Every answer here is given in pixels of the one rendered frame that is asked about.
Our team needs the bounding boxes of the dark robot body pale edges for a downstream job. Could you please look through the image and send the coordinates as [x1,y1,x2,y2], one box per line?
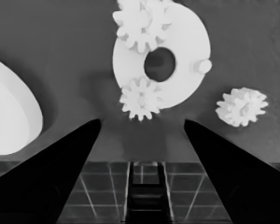
[126,161,174,224]

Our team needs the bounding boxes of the white round pinned carrier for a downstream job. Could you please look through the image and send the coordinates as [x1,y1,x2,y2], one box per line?
[112,1,213,110]

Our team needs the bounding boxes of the large thick white disc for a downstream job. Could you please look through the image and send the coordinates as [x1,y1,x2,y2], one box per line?
[0,56,44,156]

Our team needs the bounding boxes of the white toothed gear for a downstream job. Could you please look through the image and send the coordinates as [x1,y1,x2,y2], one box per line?
[215,87,270,128]
[119,76,164,122]
[112,0,174,54]

